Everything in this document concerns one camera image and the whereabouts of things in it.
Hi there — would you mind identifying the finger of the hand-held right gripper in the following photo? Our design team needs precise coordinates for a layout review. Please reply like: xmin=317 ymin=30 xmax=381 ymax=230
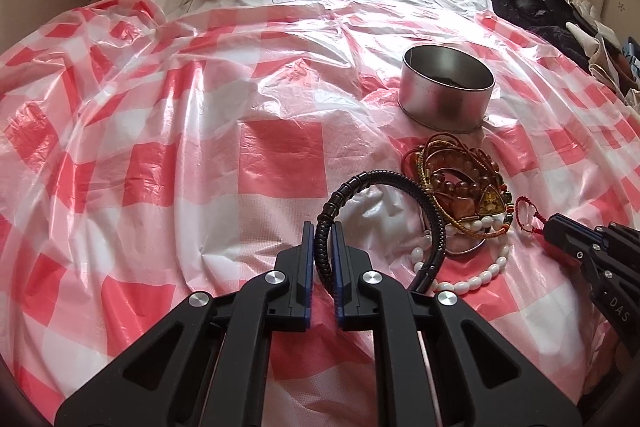
xmin=541 ymin=218 xmax=616 ymax=288
xmin=550 ymin=214 xmax=640 ymax=258

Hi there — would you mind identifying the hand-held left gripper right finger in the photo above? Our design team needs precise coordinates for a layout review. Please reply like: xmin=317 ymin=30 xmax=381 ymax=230
xmin=332 ymin=223 xmax=583 ymax=427

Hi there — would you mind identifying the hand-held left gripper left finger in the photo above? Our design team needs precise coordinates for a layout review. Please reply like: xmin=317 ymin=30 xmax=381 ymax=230
xmin=54 ymin=221 xmax=316 ymax=427

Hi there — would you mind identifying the red cord bracelet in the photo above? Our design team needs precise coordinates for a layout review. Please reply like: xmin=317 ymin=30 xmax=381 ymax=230
xmin=515 ymin=196 xmax=551 ymax=240

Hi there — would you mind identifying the black braided bracelet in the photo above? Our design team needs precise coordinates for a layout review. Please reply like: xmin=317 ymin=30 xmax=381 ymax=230
xmin=314 ymin=170 xmax=446 ymax=295

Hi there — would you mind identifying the white bead bracelet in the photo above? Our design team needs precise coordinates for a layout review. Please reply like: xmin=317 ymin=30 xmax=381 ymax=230
xmin=411 ymin=214 xmax=512 ymax=295

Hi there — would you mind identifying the wide silver bangle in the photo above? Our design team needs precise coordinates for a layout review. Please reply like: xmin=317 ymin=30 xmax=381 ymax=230
xmin=424 ymin=207 xmax=487 ymax=257

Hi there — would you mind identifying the pile of amber bead bracelets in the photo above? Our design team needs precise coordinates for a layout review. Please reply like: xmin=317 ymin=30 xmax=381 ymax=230
xmin=401 ymin=133 xmax=516 ymax=253

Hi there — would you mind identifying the round metal tin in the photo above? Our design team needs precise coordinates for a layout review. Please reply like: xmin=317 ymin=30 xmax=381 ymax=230
xmin=397 ymin=45 xmax=496 ymax=130

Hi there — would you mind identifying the red checked plastic sheet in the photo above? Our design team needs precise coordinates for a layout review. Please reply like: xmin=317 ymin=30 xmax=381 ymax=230
xmin=0 ymin=0 xmax=640 ymax=427

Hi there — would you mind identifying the pile of dark clothes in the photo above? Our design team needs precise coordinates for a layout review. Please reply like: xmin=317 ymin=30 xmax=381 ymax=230
xmin=482 ymin=0 xmax=640 ymax=108

